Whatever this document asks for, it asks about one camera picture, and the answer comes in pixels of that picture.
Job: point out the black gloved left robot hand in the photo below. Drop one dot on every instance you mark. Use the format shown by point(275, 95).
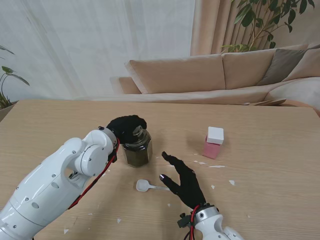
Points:
point(125, 127)

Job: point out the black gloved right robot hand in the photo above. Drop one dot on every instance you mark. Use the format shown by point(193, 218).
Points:
point(188, 185)

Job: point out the pink square coffee jar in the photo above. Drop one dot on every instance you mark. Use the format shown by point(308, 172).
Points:
point(211, 151)

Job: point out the white plastic spoon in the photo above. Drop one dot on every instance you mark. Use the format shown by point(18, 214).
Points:
point(142, 185)

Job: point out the white square jar lid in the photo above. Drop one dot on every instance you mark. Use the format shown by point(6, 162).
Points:
point(215, 135)

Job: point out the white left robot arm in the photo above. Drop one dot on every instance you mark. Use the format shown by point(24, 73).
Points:
point(45, 185)

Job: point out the glass jar of coffee beans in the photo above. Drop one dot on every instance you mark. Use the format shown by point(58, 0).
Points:
point(137, 157)

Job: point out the beige fabric sofa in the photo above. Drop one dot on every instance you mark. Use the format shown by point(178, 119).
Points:
point(180, 75)

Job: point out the sheer white curtain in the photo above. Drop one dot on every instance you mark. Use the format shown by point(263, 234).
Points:
point(87, 45)

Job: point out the flat wooden tray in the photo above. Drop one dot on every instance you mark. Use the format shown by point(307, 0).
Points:
point(272, 102)

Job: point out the beige planter box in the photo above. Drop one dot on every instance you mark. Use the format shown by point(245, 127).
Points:
point(5, 112)

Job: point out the small green houseplant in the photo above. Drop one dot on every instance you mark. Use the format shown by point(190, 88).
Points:
point(7, 70)

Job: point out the beige pleated curtain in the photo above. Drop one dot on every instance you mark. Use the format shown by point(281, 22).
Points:
point(215, 25)

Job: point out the white throw blanket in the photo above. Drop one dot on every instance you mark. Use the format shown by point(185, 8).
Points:
point(297, 91)

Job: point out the grey sofa cushion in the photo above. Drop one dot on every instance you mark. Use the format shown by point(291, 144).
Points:
point(282, 65)

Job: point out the tall leafy green plant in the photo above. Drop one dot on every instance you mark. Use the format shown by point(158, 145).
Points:
point(252, 15)

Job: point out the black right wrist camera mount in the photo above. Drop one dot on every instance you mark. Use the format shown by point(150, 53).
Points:
point(184, 221)

